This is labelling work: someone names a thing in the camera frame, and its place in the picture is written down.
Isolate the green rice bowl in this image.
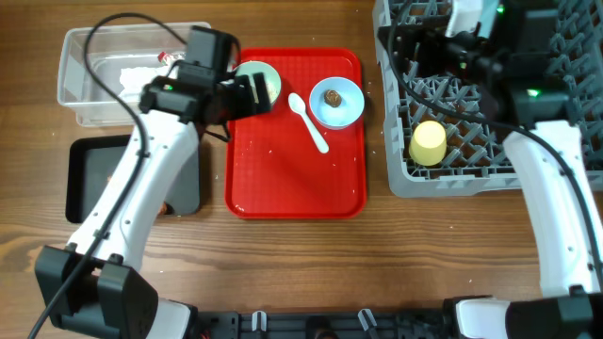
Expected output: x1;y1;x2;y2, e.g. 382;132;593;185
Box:
236;60;282;105

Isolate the red snack wrapper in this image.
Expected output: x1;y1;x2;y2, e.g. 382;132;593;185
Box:
157;52;186;66

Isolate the brown food ball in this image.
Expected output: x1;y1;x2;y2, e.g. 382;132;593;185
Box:
323;89;343;108

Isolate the yellow plastic cup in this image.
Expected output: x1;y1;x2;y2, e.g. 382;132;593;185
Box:
409;121;447;167

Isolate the white napkin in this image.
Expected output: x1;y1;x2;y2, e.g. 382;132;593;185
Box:
119;65;171;101

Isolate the small light blue bowl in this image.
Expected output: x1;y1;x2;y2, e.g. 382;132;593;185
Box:
309;76;365;130

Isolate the orange carrot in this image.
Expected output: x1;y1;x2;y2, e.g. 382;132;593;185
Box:
157;202;168;216

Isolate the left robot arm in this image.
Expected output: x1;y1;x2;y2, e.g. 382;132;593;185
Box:
35;25;271;338

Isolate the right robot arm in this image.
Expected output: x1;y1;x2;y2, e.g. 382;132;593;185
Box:
376;1;602;338

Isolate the grey dishwasher rack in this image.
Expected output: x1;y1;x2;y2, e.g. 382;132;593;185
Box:
372;0;602;198

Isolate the white plastic spoon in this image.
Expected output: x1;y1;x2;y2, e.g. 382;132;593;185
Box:
287;92;330;153

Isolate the red plastic tray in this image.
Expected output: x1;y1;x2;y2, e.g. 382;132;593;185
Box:
224;48;367;219

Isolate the clear plastic bin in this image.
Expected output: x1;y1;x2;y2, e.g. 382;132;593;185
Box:
57;24;187;127

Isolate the black tray bin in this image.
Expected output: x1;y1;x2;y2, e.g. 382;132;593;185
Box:
65;135;202;223

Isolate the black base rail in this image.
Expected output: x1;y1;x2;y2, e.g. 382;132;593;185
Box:
191;308;452;339

